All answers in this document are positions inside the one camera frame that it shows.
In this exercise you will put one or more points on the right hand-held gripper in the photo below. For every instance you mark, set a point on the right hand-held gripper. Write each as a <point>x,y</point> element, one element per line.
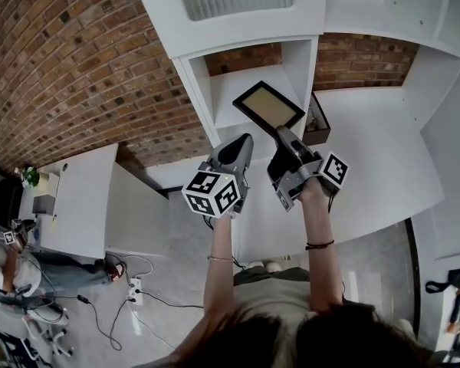
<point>333,171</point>

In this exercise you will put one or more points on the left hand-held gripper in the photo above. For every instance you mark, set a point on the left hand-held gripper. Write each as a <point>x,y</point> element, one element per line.
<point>211,194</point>

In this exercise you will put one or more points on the black picture frame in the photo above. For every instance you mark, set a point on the black picture frame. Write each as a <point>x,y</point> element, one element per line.
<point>268,106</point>

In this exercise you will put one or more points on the person's right forearm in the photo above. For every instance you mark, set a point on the person's right forearm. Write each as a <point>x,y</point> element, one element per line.
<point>322,274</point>

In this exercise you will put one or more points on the person's left forearm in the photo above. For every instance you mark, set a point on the person's left forearm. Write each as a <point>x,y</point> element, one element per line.
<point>220,274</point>

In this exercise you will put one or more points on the brown open box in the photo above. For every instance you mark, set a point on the brown open box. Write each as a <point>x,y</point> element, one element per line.
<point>322,134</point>

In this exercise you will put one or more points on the white low ledge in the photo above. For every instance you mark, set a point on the white low ledge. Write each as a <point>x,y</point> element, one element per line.
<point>176,175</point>

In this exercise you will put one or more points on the black elastic wrist band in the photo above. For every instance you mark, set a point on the black elastic wrist band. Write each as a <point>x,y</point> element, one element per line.
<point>320,245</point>

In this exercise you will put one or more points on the person's white shoe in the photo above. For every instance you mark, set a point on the person's white shoe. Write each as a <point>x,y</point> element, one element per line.
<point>255,264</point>
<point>275,267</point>

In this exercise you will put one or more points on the person's dark green trousers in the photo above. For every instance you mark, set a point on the person's dark green trousers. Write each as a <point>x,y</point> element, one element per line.
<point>253,276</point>

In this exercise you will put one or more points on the person's beige top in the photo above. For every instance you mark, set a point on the person's beige top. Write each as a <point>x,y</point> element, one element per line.
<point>272,301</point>

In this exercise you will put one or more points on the white work table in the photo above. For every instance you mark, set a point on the white work table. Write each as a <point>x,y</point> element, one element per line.
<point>84,205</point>

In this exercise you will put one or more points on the white open shelf unit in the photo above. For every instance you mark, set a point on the white open shelf unit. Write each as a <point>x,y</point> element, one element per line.
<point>368,14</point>

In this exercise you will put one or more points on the white tall cabinet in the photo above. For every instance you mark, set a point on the white tall cabinet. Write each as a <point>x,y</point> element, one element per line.
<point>452,148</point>

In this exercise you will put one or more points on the white power strip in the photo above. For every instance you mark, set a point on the white power strip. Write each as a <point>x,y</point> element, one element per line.
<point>136,291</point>

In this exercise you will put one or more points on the cream square box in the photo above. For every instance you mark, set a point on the cream square box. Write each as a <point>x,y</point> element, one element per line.
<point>49,184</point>

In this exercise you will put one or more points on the yellow pen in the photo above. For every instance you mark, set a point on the yellow pen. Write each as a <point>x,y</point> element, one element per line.
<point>54,222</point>

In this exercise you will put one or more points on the grey open box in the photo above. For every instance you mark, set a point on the grey open box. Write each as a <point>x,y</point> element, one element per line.
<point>44,204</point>

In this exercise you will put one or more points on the small green potted plant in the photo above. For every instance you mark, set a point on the small green potted plant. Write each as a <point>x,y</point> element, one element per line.
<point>31,175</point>

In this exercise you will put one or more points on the small blue object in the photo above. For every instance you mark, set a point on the small blue object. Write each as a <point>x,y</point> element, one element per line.
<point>37,231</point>

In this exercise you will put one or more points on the black office chair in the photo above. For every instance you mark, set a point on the black office chair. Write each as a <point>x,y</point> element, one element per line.
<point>7,201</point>

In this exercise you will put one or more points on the white office chair base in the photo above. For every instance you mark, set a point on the white office chair base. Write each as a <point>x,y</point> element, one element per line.
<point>50,317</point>

